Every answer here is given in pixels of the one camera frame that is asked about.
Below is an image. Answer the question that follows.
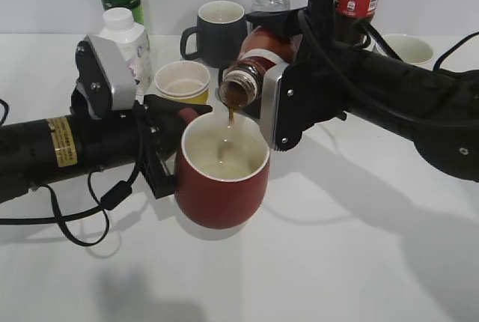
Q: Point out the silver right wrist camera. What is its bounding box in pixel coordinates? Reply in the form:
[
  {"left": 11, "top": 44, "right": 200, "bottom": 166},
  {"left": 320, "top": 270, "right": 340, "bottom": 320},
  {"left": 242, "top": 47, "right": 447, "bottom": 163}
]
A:
[{"left": 259, "top": 62, "right": 307, "bottom": 152}]

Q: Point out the brown Nescafe coffee bottle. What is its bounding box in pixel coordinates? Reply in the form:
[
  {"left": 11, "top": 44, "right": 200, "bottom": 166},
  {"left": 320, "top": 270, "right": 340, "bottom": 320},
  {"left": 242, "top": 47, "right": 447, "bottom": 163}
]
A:
[{"left": 219, "top": 27, "right": 302, "bottom": 111}]

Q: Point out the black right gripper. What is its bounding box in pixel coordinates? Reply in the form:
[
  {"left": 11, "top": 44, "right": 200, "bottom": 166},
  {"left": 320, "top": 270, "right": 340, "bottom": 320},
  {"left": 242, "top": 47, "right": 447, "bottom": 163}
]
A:
[{"left": 246, "top": 7, "right": 374, "bottom": 131}]

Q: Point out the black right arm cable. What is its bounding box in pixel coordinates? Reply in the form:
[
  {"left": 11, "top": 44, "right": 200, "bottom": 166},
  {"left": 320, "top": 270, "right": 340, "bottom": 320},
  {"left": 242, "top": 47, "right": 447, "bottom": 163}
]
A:
[{"left": 297, "top": 0, "right": 479, "bottom": 128}]

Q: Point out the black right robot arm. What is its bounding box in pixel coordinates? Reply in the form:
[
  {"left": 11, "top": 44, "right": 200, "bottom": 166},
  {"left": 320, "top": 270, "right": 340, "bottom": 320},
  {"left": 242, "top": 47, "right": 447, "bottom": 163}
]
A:
[{"left": 247, "top": 8, "right": 478, "bottom": 181}]

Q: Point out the white ceramic mug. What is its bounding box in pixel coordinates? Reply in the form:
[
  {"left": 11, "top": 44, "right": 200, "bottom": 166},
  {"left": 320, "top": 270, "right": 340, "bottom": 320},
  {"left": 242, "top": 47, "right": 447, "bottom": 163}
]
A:
[{"left": 382, "top": 34, "right": 434, "bottom": 66}]

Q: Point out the black mug front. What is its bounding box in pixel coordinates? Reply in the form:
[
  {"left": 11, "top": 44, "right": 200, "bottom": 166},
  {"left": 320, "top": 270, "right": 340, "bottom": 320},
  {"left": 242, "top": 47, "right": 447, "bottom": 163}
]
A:
[{"left": 217, "top": 68, "right": 261, "bottom": 121}]

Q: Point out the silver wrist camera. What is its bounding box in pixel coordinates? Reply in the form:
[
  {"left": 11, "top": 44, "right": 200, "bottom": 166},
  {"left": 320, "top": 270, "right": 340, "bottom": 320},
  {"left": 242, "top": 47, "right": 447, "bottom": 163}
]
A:
[
  {"left": 259, "top": 62, "right": 307, "bottom": 152},
  {"left": 70, "top": 34, "right": 136, "bottom": 120}
]

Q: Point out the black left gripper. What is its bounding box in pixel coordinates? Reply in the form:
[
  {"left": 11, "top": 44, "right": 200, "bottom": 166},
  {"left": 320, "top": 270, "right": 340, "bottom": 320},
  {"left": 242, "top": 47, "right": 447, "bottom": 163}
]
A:
[{"left": 108, "top": 94, "right": 213, "bottom": 198}]

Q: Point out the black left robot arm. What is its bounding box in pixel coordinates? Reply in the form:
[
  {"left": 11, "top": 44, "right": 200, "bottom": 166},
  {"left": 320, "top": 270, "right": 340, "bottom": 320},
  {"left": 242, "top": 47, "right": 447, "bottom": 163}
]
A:
[{"left": 1, "top": 94, "right": 213, "bottom": 202}]

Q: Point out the yellow paper cup stack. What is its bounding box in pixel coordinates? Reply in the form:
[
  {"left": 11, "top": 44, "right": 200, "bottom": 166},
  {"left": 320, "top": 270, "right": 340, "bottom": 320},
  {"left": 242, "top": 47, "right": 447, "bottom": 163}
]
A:
[{"left": 153, "top": 61, "right": 210, "bottom": 105}]

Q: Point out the red ceramic mug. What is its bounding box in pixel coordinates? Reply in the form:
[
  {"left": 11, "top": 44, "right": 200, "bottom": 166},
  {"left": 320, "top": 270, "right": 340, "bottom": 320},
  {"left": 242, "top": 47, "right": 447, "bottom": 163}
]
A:
[{"left": 174, "top": 108, "right": 270, "bottom": 229}]

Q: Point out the dark grey mug rear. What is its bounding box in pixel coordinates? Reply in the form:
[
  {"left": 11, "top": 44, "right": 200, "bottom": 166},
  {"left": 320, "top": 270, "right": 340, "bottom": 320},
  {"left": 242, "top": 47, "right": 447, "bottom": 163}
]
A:
[{"left": 180, "top": 1, "right": 248, "bottom": 69}]

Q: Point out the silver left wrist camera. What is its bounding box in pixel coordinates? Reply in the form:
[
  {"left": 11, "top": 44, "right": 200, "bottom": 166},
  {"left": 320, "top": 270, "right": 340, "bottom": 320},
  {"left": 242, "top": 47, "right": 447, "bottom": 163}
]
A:
[{"left": 70, "top": 34, "right": 136, "bottom": 120}]

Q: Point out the white yogurt carton bottle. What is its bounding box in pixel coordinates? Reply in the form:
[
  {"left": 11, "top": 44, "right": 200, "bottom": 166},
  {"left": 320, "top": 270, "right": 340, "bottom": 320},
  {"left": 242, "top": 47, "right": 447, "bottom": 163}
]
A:
[{"left": 100, "top": 7, "right": 153, "bottom": 96}]

